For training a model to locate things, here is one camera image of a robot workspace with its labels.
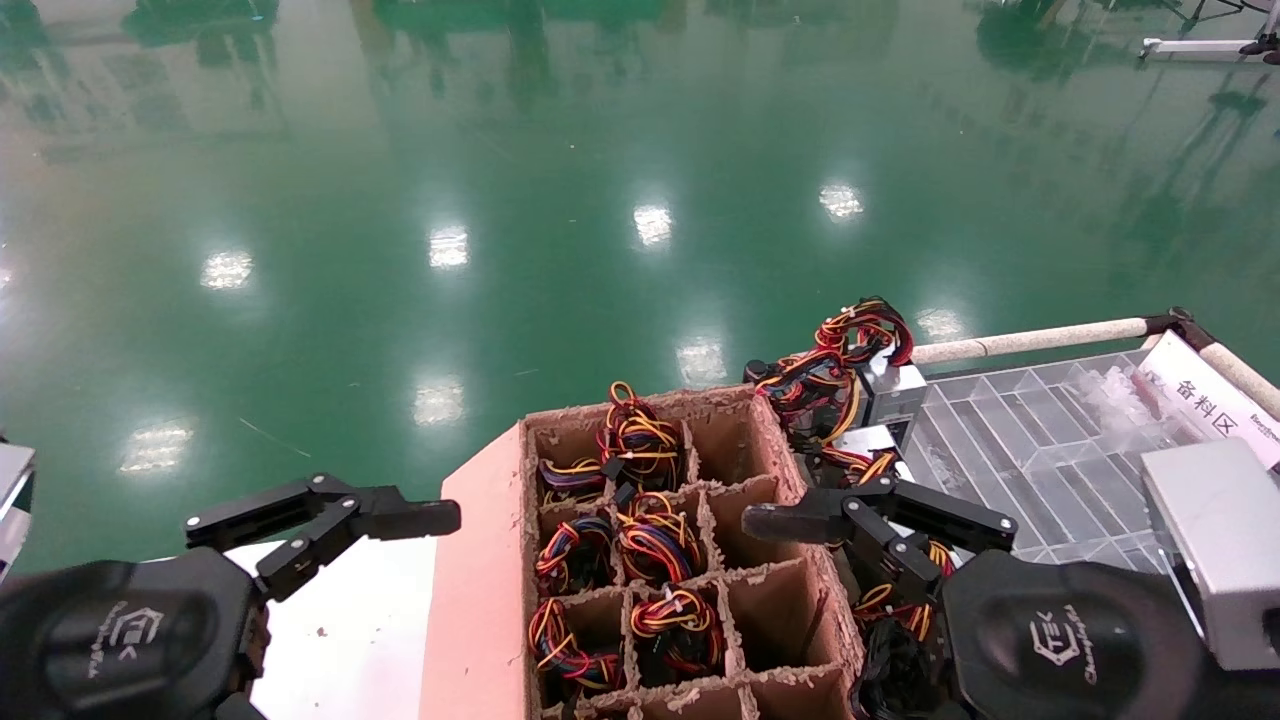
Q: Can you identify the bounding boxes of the right wrist grey camera box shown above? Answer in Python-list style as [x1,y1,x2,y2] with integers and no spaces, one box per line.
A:
[1140,438,1280,673]

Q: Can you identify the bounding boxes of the white sign with Chinese text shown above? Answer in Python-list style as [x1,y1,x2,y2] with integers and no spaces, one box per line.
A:
[1135,330,1280,473]

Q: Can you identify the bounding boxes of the white stand base bar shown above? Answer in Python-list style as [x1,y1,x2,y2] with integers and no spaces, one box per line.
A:
[1140,34,1280,67]

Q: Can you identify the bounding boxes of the black pipe joint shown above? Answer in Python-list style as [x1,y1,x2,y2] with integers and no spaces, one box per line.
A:
[1144,307,1217,353]

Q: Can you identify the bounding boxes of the grey power supply black cables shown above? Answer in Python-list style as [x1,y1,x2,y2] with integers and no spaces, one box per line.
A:
[852,620,949,720]

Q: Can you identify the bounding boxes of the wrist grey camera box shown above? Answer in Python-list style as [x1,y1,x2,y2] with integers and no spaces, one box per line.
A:
[0,440,37,577]
[1140,438,1280,673]

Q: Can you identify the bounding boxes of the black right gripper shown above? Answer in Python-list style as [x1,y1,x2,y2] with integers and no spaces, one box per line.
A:
[743,477,1280,720]

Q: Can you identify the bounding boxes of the white foam-wrapped rail pipe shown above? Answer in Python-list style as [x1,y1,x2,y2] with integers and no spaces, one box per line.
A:
[1200,342,1280,421]
[910,317,1151,367]

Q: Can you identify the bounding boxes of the brown divided cardboard box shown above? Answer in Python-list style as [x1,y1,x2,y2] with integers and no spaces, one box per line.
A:
[420,385,867,720]

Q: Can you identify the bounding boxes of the clear acrylic divided tray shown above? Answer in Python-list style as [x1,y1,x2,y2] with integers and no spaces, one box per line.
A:
[905,348,1280,601]

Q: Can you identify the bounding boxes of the grey power supply colourful cables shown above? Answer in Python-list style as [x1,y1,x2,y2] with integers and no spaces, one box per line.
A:
[535,515,617,593]
[800,424,907,489]
[745,296,927,443]
[615,492,706,587]
[853,538,953,643]
[538,455,606,501]
[630,588,727,677]
[598,380,689,501]
[528,598,627,693]

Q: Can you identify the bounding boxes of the left wrist grey camera box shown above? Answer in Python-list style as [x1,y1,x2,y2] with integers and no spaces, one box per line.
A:
[0,440,37,577]

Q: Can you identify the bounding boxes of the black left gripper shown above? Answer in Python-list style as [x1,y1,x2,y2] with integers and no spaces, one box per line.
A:
[0,475,461,720]

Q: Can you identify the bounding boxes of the clear plastic parts bag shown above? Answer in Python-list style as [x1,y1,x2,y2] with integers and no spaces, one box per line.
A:
[1075,364,1193,453]

